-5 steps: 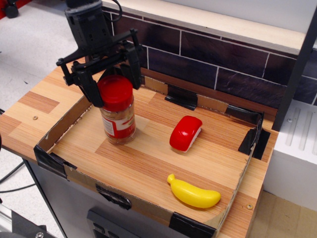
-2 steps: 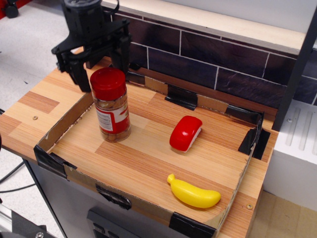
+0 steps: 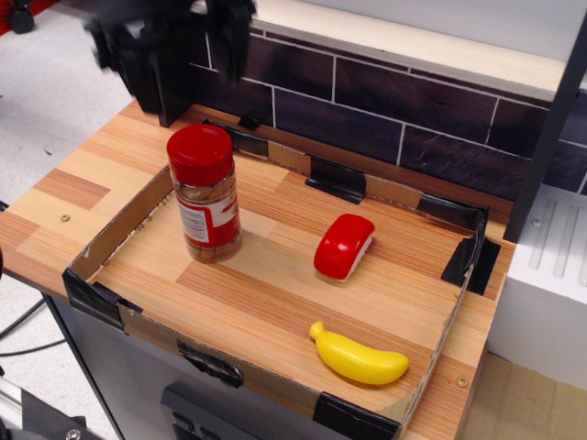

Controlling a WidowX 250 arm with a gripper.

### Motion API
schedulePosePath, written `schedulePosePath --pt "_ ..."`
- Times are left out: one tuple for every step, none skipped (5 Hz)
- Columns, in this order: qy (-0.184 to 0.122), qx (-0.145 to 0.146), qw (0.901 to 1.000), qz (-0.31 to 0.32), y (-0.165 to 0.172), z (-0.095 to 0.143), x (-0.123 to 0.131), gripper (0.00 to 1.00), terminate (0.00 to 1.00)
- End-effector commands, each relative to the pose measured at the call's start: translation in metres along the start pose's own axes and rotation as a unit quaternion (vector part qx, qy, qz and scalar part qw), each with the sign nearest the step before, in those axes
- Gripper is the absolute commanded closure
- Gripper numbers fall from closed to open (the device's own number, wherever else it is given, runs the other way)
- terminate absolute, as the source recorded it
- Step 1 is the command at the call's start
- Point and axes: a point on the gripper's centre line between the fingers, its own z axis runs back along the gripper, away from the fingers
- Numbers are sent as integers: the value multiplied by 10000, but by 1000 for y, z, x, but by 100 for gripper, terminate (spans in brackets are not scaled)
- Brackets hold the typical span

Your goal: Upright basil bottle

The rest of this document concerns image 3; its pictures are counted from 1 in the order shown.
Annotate red-capped spice bottle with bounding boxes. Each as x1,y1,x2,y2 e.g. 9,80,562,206
167,124,241,263

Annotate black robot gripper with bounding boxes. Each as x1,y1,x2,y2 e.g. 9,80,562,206
84,1,257,113

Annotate taped cardboard fence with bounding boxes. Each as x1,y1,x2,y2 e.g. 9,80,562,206
61,116,492,439

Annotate black floor cables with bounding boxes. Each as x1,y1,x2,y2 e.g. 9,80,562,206
0,292,68,358

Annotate yellow toy banana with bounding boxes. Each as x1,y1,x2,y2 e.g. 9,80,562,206
309,322,410,385

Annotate red toy sushi piece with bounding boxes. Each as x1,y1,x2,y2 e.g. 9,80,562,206
314,214,375,282

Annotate black shelf post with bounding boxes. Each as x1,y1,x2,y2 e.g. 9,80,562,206
503,16,586,244

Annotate black wheel red frame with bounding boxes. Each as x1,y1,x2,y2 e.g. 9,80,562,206
1,0,55,35

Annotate dark brick backsplash panel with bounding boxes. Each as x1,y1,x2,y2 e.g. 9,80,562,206
178,13,587,203

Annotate black metal bracket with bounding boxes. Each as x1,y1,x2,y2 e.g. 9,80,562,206
1,377,103,440

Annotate white grooved block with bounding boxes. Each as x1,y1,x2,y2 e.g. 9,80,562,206
488,185,586,389

